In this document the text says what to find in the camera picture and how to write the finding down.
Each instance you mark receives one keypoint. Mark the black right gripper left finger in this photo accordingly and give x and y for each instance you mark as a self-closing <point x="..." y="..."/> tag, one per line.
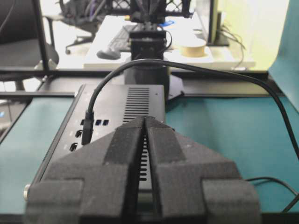
<point x="97" y="184"/>

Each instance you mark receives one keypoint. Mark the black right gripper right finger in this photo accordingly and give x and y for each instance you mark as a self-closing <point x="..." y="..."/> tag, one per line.
<point x="193" y="184"/>

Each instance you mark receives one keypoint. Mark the grey computer mouse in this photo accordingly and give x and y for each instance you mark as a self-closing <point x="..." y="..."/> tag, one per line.
<point x="109" y="54"/>

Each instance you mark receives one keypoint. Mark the brown tape roll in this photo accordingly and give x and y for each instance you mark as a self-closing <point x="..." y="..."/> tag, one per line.
<point x="192" y="48"/>

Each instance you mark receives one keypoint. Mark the black keyboard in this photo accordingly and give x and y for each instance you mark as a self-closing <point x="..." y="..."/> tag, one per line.
<point x="121" y="40"/>

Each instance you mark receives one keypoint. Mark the grey swivel chair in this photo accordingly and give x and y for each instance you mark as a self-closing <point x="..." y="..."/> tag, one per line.
<point x="86" y="15"/>

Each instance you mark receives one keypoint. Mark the black metal table frame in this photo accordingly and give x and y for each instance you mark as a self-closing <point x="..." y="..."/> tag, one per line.
<point x="20" y="74"/>

